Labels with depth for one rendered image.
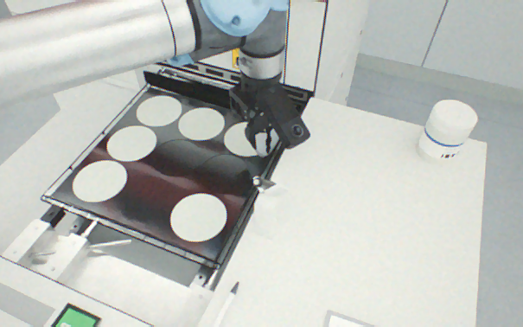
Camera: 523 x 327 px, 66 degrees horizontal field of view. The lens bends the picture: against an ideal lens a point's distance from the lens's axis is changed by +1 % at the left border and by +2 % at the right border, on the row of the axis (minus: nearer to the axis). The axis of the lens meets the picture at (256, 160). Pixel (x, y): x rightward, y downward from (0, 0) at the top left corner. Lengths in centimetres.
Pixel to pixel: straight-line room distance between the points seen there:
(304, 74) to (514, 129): 183
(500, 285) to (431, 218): 121
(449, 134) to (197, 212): 45
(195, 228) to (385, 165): 36
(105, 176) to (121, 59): 45
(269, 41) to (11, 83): 35
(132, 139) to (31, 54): 51
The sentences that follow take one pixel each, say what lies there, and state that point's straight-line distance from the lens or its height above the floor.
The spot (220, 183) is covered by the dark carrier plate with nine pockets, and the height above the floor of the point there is 90.
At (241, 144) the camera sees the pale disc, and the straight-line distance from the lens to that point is 84.
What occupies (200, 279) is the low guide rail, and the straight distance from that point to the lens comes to 74.
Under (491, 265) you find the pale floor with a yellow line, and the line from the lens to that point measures 194.
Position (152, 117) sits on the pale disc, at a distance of 93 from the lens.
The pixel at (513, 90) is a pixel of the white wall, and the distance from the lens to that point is 263.
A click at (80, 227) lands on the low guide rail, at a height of 85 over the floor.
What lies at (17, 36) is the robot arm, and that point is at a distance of 41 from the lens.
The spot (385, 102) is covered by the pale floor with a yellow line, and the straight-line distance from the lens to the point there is 240.
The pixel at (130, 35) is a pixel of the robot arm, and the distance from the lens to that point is 41.
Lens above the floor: 152
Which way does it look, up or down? 50 degrees down
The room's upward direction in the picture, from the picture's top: straight up
